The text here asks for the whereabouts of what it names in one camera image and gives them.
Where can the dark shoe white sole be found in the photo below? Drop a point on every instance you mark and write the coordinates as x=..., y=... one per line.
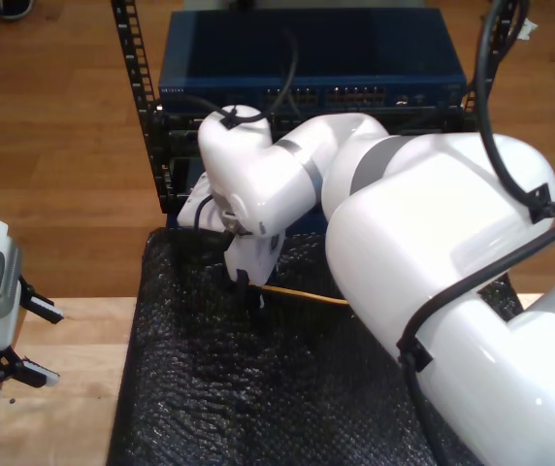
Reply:
x=18, y=7

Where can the black rack server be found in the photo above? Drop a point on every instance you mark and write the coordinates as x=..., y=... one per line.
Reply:
x=180, y=136

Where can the white crumpled paper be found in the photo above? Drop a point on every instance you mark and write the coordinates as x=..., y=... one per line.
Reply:
x=526, y=30

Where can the blue network switch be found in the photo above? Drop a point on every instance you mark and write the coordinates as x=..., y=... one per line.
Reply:
x=355, y=48

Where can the black bubble mat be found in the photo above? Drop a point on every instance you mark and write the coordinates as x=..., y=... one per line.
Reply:
x=258, y=388

